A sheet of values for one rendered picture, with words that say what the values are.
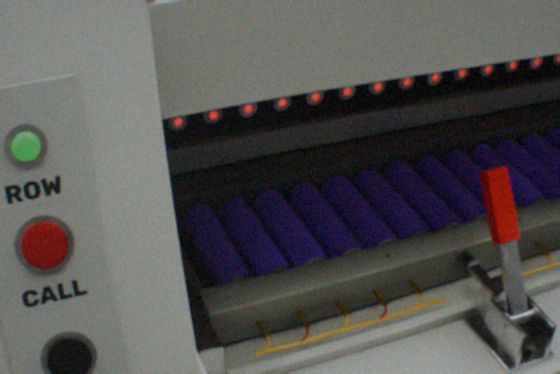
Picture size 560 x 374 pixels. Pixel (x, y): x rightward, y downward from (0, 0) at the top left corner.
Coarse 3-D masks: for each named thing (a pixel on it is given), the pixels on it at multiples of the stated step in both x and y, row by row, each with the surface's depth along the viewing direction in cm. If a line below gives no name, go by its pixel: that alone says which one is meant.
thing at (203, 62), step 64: (192, 0) 27; (256, 0) 28; (320, 0) 29; (384, 0) 30; (448, 0) 31; (512, 0) 33; (192, 64) 28; (256, 64) 30; (320, 64) 31; (384, 64) 32; (448, 64) 33
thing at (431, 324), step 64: (512, 64) 53; (192, 128) 46; (256, 128) 48; (320, 128) 49; (384, 128) 51; (448, 128) 52; (512, 128) 53; (192, 192) 45; (256, 192) 47; (320, 192) 48; (384, 192) 47; (448, 192) 47; (512, 192) 48; (192, 256) 44; (256, 256) 42; (320, 256) 42; (384, 256) 41; (448, 256) 42; (512, 256) 38; (192, 320) 37; (256, 320) 39; (320, 320) 41; (384, 320) 40; (448, 320) 41; (512, 320) 38
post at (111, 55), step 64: (0, 0) 25; (64, 0) 25; (128, 0) 26; (0, 64) 25; (64, 64) 26; (128, 64) 27; (128, 128) 27; (128, 192) 28; (128, 256) 28; (128, 320) 29
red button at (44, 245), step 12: (36, 228) 26; (48, 228) 27; (60, 228) 27; (24, 240) 26; (36, 240) 26; (48, 240) 27; (60, 240) 27; (24, 252) 27; (36, 252) 27; (48, 252) 27; (60, 252) 27; (36, 264) 27; (48, 264) 27
